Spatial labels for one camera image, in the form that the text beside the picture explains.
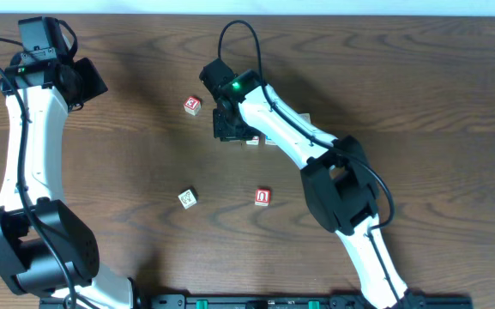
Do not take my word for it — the red letter I block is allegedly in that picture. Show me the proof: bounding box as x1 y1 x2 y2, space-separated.
245 136 260 145

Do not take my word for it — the blue number 2 block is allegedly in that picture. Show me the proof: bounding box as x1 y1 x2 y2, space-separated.
265 136 276 145

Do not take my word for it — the black mounting rail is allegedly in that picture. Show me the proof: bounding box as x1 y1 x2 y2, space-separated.
39 291 474 309

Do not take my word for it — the white block with animal drawing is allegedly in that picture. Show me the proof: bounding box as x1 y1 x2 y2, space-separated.
178 188 198 209

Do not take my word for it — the red letter U block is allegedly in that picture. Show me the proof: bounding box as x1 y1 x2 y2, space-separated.
255 188 271 207

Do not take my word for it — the red number 3 block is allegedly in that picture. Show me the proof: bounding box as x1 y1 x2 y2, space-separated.
184 96 202 116

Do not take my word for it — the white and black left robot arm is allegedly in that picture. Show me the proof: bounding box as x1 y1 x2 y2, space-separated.
0 57 142 308

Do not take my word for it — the white block with round drawing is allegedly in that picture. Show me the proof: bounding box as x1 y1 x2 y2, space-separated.
299 113 311 125

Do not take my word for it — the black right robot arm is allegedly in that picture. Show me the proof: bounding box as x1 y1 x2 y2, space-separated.
200 69 408 308

